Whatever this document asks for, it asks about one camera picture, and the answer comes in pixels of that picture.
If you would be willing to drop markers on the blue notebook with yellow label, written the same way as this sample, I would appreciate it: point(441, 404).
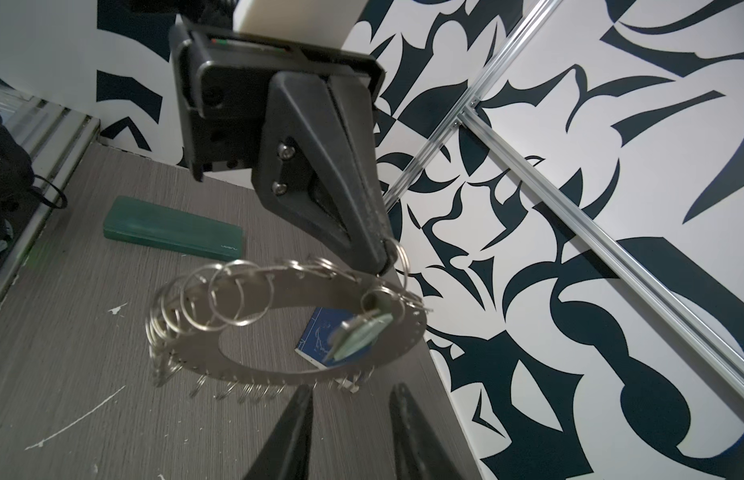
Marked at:
point(314, 343)

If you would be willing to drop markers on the green case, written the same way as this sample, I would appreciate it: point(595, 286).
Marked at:
point(143, 223)

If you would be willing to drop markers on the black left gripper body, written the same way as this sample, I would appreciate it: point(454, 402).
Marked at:
point(222, 81)

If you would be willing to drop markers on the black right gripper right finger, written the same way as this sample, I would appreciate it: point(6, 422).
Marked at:
point(419, 454)

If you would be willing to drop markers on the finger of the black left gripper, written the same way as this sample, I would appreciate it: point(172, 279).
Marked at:
point(306, 172)
point(355, 106)

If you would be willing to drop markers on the pale green key tag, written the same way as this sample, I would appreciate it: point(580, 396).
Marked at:
point(356, 334)

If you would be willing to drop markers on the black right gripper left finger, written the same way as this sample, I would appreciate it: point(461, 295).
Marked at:
point(286, 453)

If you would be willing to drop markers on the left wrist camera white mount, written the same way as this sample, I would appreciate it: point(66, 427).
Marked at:
point(324, 23)

